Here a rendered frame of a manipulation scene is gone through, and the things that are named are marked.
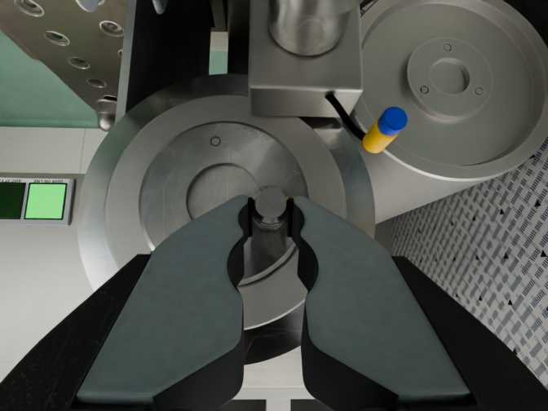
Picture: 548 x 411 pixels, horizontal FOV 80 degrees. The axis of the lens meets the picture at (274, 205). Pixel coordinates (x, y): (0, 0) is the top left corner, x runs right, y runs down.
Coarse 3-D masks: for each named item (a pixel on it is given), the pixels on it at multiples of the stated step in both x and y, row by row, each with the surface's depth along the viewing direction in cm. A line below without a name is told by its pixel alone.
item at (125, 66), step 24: (144, 0) 20; (168, 0) 25; (144, 24) 21; (168, 24) 26; (144, 48) 21; (168, 48) 26; (192, 48) 34; (120, 72) 18; (144, 72) 21; (168, 72) 26; (192, 72) 34; (120, 96) 18; (144, 96) 21
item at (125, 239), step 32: (224, 96) 17; (160, 128) 16; (288, 128) 16; (128, 160) 16; (320, 160) 16; (128, 192) 16; (320, 192) 16; (128, 224) 15; (128, 256) 15; (256, 288) 15; (288, 288) 15; (256, 320) 15
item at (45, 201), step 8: (32, 184) 48; (40, 184) 48; (48, 184) 49; (56, 184) 49; (64, 184) 49; (32, 192) 48; (40, 192) 48; (48, 192) 48; (56, 192) 48; (32, 200) 48; (40, 200) 48; (48, 200) 48; (56, 200) 48; (32, 208) 48; (40, 208) 48; (48, 208) 48; (56, 208) 48; (32, 216) 48; (40, 216) 48; (48, 216) 48; (56, 216) 48
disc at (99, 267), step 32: (160, 96) 17; (192, 96) 17; (128, 128) 17; (320, 128) 17; (96, 160) 17; (352, 160) 17; (96, 192) 16; (352, 192) 17; (96, 224) 16; (96, 256) 16; (96, 288) 15; (288, 320) 15; (256, 352) 15
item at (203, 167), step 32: (192, 128) 15; (224, 128) 15; (256, 128) 15; (160, 160) 15; (192, 160) 15; (224, 160) 15; (256, 160) 15; (288, 160) 15; (160, 192) 14; (192, 192) 15; (224, 192) 14; (288, 192) 15; (160, 224) 14; (256, 256) 14; (288, 256) 14
